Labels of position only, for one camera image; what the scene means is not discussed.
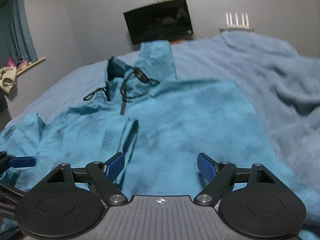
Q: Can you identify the white wifi router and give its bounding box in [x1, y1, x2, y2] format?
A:
[219, 12, 254, 33]

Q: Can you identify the teal hooded jacket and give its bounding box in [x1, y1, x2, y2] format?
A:
[0, 40, 320, 240]

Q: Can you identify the black flat monitor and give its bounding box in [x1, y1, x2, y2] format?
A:
[123, 0, 194, 45]

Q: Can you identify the teal window curtain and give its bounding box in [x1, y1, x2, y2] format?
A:
[1, 0, 38, 66]

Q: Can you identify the pink slipper on sill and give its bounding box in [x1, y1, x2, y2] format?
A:
[5, 57, 17, 68]

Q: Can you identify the wooden tv stand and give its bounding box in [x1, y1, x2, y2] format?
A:
[170, 38, 188, 44]

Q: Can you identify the beige plush slipper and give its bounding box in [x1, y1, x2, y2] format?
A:
[0, 67, 17, 94]

